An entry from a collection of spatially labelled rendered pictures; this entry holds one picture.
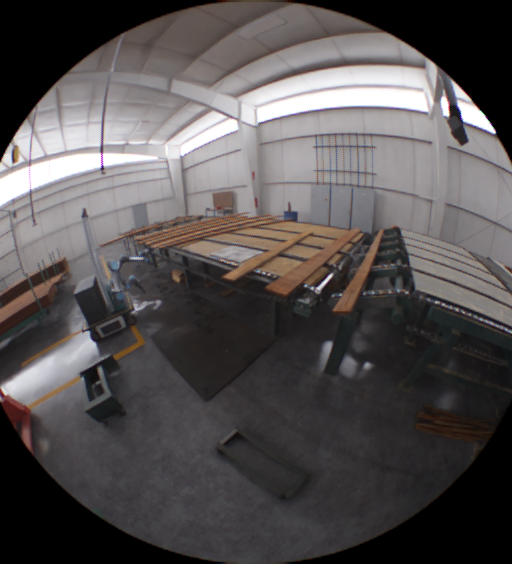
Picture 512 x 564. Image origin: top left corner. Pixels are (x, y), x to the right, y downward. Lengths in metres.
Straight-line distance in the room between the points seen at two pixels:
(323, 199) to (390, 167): 2.92
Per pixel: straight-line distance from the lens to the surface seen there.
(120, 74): 7.81
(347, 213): 6.95
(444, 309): 1.51
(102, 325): 2.98
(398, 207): 7.38
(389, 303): 1.40
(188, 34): 6.73
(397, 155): 7.60
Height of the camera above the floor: 1.61
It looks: 27 degrees down
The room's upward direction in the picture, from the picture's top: 3 degrees counter-clockwise
